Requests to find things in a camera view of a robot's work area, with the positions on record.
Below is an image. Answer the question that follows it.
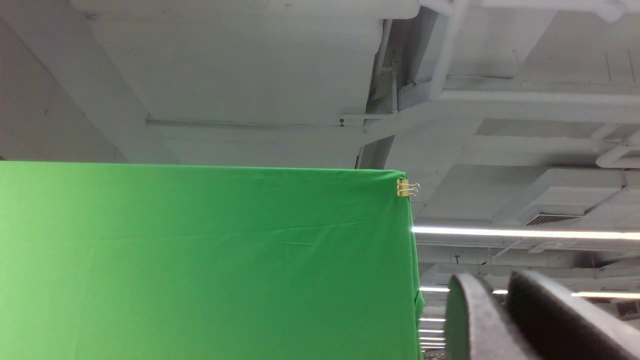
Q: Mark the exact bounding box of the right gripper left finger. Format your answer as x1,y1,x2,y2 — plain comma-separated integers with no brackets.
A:
444,273,538,360

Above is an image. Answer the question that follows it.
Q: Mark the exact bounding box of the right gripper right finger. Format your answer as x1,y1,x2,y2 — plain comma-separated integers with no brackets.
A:
506,271,640,360

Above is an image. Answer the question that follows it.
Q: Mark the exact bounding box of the ceiling light strip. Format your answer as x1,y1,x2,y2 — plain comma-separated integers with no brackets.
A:
411,227,640,242

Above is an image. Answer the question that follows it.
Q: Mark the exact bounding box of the gold binder clip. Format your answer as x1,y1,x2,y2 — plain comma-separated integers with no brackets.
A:
397,178,421,198

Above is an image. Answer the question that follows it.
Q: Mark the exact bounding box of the green backdrop cloth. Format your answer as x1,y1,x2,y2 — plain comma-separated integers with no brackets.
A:
0,161,425,360

